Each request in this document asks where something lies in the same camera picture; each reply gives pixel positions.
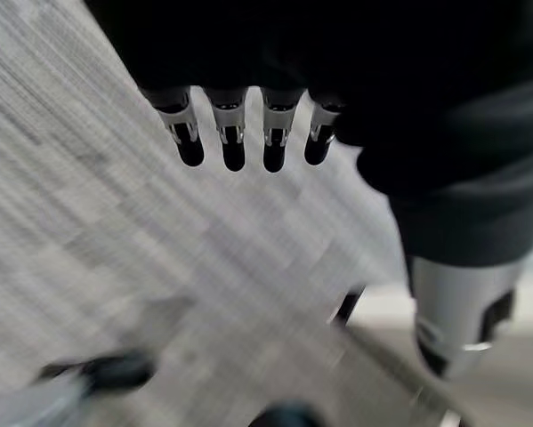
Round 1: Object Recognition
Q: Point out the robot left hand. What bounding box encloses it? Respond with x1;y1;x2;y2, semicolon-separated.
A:
84;0;533;380

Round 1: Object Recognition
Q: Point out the black sofa leg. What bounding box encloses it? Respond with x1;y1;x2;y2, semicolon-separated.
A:
330;284;367;326

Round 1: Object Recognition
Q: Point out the grey fabric sofa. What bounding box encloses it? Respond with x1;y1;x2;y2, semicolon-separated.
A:
0;0;465;427

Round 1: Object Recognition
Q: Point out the robot dark foot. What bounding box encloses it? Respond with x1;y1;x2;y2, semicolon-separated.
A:
38;349;157;396
247;399;326;427

